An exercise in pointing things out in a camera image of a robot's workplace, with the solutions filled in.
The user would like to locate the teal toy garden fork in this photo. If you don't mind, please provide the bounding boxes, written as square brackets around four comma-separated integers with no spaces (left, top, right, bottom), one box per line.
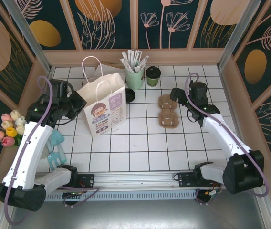
[46,140,63,171]

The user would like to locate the mint green straw holder cup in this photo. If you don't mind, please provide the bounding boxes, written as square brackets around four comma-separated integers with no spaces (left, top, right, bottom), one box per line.
[125,68,145,90]

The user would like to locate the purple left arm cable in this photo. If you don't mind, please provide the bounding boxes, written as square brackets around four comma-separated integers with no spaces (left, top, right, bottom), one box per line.
[3,75,100,225]

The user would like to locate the paper straw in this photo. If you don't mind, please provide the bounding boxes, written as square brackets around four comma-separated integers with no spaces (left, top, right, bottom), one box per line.
[119,58,132,73]
[135,50,143,71]
[122,51,134,72]
[137,55,150,72]
[132,49,138,70]
[127,49,135,71]

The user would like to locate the cream tulip flower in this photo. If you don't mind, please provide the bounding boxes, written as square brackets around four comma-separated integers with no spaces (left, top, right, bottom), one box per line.
[1,120,14,131]

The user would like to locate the green tulip leaves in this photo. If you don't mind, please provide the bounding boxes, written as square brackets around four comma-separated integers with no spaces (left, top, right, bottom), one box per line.
[13,133,25,148]

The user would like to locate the aluminium frame post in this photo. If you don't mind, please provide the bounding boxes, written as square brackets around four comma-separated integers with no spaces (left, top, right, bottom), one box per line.
[1,0,54,72]
[218,0,267,70]

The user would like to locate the red pink tulip flower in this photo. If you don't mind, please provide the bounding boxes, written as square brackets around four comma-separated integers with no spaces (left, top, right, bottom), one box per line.
[1,136,16,146]

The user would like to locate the brown cardboard cup carrier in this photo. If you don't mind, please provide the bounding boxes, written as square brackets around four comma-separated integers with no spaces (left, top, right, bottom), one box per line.
[158,94,179,129]

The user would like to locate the green paper coffee cup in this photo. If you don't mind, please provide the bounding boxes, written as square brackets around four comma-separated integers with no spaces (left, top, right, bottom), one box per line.
[146,75,161,88]

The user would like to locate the grey metal sheet panel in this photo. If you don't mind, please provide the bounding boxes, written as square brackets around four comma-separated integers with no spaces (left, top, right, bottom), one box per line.
[0,188,271,229]

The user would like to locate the aluminium front rail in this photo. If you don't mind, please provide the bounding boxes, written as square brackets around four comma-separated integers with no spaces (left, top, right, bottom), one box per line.
[5,168,267,194]

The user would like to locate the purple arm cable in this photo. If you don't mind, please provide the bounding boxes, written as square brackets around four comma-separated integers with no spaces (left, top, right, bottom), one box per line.
[3,75,100,225]
[184,73,270,206]

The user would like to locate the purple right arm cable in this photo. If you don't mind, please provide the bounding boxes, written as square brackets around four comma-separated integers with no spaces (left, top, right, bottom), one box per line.
[184,73,270,206]

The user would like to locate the white cartoon print paper bag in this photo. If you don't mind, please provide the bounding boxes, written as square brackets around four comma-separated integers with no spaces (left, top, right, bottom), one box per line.
[76,56,128,138]

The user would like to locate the grey slotted cable duct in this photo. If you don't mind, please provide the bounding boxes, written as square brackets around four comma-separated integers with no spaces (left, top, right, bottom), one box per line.
[45,192,198,202]

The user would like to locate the black plastic cup lid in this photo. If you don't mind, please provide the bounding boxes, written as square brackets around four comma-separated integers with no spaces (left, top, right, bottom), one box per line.
[146,66,162,78]
[125,88,136,104]

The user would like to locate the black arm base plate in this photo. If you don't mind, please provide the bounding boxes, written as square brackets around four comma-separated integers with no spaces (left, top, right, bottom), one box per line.
[54,173,95,190]
[177,171,222,189]

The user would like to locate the yellow tulip flower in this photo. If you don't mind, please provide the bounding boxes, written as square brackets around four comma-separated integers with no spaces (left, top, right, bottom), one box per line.
[5,127,17,138]

